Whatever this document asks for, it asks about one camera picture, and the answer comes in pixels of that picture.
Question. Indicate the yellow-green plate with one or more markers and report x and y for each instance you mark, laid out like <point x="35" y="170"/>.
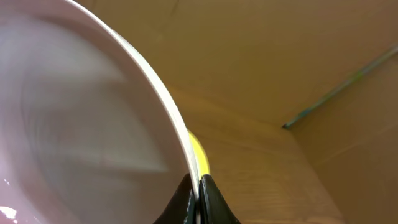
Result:
<point x="200" y="154"/>

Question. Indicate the white plate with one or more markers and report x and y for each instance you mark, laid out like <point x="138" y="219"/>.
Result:
<point x="89" y="133"/>

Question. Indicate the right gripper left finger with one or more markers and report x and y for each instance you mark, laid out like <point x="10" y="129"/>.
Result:
<point x="181" y="207"/>

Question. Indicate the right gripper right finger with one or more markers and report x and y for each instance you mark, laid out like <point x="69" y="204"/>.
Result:
<point x="212" y="205"/>

